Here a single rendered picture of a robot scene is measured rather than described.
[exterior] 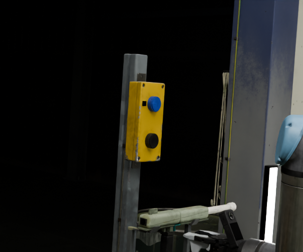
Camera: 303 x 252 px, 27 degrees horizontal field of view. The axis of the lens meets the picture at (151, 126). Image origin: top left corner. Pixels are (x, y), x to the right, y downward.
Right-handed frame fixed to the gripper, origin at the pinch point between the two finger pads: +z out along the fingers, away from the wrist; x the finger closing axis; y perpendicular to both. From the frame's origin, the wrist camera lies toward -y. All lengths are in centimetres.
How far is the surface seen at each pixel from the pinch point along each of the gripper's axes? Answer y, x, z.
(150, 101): -39.3, -2.8, 18.2
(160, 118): -33.8, 4.1, 19.4
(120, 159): -19.4, -3.4, 29.1
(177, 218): -3.0, 0.9, 7.2
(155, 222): -2.8, -9.8, 7.2
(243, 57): -57, 47, 16
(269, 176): -14, 48, 2
